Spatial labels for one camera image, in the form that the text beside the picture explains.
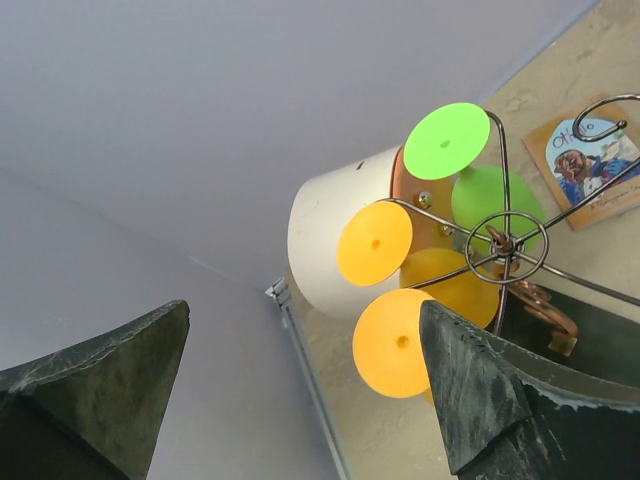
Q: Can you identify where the metal wine glass rack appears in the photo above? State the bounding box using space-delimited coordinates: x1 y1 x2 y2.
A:
384 92 640 357

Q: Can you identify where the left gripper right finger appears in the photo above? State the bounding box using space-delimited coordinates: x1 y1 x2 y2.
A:
420 299 639 479

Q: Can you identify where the aluminium frame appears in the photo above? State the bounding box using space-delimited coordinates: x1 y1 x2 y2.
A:
265 277 352 480

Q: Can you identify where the orange wine glass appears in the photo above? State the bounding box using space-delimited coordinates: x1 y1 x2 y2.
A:
352 288 432 399
337 201 500 328

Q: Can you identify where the orange wine glass front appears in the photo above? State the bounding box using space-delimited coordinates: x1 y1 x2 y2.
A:
337 201 500 328

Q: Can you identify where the orange picture book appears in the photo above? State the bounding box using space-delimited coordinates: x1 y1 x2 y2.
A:
522 93 639 211

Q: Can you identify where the white cylinder container orange lid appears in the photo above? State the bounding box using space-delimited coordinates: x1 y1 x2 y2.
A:
287 147 453 320

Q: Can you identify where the green wine glass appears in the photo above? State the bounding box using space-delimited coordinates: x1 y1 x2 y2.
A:
403 102 546 236

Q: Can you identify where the orange wine glass back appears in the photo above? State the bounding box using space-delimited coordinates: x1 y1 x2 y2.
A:
352 288 432 399

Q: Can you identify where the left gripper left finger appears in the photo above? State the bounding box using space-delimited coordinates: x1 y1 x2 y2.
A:
1 300 190 479

